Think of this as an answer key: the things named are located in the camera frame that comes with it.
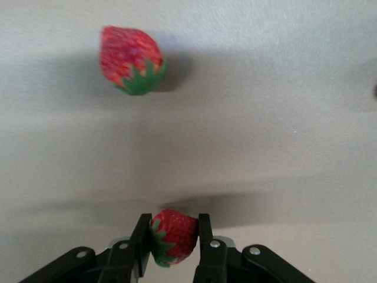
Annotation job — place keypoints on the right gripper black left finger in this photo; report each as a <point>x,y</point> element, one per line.
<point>138,238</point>

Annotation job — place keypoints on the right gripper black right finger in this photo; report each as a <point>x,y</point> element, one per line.
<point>206,236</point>

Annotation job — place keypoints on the red strawberry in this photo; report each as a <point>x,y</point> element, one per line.
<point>126,53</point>
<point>176,233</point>

